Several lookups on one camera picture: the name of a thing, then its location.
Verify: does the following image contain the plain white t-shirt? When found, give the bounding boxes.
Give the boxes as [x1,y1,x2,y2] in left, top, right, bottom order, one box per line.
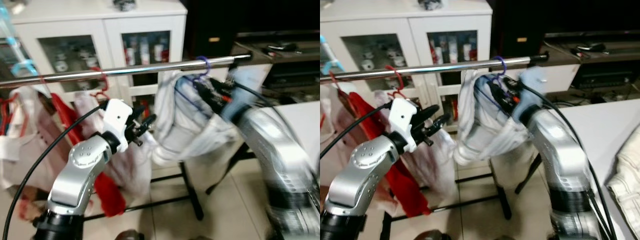
[75,92,153,201]
[372,90,455,206]

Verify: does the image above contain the cream denim jeans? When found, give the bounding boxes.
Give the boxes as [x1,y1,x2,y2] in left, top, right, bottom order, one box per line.
[606,137,640,223]

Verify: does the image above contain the black tall cabinet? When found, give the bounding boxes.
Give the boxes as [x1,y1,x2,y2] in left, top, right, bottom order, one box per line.
[492,0,548,58]
[184,0,241,60]

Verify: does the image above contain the purple clothes hanger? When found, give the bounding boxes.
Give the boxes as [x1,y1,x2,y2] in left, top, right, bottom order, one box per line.
[475,55,508,113]
[175,55,213,118]

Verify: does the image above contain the pale thin garment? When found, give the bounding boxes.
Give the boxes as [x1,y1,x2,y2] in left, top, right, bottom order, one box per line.
[320,84,351,201]
[0,85,57,223]

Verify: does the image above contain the red printed t-shirt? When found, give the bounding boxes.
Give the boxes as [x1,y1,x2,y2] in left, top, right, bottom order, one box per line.
[344,89,433,218]
[49,92,127,218]

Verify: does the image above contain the red plastic hanger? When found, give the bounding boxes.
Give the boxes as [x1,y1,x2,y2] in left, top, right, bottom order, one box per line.
[0,92,27,137]
[90,66,111,101]
[327,74,349,99]
[384,65,408,99]

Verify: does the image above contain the dark wooden desk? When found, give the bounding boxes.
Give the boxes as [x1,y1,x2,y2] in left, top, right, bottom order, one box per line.
[234,30,321,108]
[542,30,640,108]

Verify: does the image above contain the cyan plastic hanger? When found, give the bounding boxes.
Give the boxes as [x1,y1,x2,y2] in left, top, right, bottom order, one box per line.
[320,34,347,77]
[0,5,40,78]

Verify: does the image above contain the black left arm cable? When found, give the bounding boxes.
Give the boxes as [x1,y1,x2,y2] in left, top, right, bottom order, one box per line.
[1,102,108,240]
[320,102,392,157]

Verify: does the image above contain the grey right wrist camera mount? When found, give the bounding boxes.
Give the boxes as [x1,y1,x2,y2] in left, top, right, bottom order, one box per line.
[220,67,266,123]
[515,67,548,126]

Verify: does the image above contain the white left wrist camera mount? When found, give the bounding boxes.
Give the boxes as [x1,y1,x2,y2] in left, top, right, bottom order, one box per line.
[389,97,420,154]
[101,98,135,154]

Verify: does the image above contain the black electronic device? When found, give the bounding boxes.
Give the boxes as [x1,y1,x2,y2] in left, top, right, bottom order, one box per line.
[572,62,640,90]
[267,62,321,90]

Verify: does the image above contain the white hooded jacket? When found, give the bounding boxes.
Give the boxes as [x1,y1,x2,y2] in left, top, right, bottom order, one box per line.
[452,67,546,168]
[150,67,271,168]

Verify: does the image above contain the steel clothes rail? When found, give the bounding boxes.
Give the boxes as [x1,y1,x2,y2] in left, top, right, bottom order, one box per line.
[320,54,551,84]
[0,53,253,90]

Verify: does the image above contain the black clothes rack frame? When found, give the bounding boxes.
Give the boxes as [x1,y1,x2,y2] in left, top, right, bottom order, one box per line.
[82,142,258,222]
[379,152,545,240]

